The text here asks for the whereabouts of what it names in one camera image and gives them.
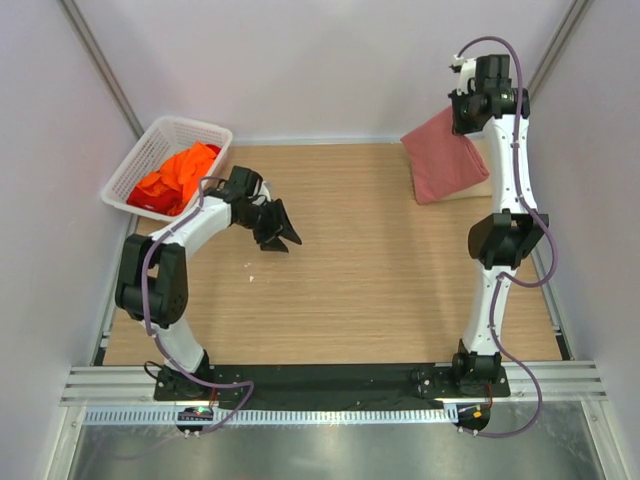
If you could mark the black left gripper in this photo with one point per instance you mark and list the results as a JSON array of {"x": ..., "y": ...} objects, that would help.
[{"x": 279, "y": 224}]

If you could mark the white plastic laundry basket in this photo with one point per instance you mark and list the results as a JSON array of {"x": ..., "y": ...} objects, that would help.
[{"x": 167, "y": 136}]

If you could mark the pink t shirt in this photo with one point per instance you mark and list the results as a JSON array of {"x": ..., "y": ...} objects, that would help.
[{"x": 430, "y": 148}]

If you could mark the orange t shirt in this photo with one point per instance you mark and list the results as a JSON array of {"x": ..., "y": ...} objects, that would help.
[{"x": 169, "y": 189}]

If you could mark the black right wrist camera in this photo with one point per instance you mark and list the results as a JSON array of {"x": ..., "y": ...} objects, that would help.
[{"x": 481, "y": 74}]

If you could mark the left aluminium frame post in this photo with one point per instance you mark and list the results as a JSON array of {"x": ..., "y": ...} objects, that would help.
[{"x": 90, "y": 44}]

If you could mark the right aluminium frame post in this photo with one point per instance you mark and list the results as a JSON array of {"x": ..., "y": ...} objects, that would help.
[{"x": 560, "y": 39}]

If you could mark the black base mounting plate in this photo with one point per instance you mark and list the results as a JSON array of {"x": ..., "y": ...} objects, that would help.
[{"x": 355, "y": 387}]

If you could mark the aluminium frame post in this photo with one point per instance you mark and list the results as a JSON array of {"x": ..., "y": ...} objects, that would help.
[
  {"x": 560, "y": 39},
  {"x": 90, "y": 44}
]

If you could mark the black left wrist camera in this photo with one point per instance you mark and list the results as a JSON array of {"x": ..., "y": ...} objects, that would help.
[{"x": 243, "y": 183}]

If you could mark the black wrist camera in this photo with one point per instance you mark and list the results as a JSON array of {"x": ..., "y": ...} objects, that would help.
[
  {"x": 481, "y": 74},
  {"x": 243, "y": 183}
]

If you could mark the folded beige t shirt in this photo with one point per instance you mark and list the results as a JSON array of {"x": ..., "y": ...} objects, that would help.
[{"x": 470, "y": 173}]

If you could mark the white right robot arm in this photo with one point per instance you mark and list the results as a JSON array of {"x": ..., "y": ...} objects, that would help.
[{"x": 498, "y": 243}]

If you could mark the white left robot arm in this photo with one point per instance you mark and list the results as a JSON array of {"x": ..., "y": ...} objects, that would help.
[{"x": 153, "y": 286}]

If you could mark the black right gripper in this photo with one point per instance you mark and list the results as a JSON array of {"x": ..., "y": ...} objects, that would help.
[{"x": 460, "y": 127}]

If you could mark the white slotted cable duct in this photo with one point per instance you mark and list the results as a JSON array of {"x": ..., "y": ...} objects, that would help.
[{"x": 183, "y": 416}]

